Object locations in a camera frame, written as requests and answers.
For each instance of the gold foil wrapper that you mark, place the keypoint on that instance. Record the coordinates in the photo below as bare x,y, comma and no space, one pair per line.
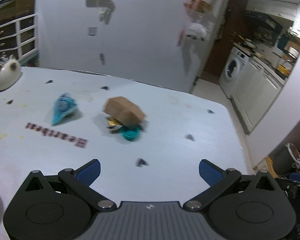
113,125

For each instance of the white washing machine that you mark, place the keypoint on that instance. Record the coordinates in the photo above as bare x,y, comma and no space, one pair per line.
232,71

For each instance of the white cat figurine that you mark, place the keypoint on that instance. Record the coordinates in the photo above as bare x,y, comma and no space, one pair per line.
10,73

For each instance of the torn brown cardboard piece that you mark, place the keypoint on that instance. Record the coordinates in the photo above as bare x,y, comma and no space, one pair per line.
124,111

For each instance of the glass fish tank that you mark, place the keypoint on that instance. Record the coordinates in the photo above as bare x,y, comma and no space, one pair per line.
14,9

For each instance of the dark grey bucket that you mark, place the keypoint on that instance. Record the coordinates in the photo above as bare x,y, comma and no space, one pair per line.
287,161

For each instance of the pink hanging tag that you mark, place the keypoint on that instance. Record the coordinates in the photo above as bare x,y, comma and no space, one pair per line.
181,37

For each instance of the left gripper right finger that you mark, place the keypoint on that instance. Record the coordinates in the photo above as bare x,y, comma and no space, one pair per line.
220,182

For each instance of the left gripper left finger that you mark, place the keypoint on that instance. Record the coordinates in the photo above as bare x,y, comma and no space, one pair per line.
78,182

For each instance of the white drawer cabinet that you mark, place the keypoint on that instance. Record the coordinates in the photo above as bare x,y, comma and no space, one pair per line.
19,38

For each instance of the blue face mask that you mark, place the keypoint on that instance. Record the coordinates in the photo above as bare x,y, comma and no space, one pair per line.
65,109

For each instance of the white kitchen cabinets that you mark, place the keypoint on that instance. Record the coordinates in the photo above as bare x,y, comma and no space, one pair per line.
255,93

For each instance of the black range hood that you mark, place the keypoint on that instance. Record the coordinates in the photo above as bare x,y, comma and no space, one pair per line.
263,20

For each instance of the white plush sheep toy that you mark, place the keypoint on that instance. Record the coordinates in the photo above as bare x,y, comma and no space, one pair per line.
197,31

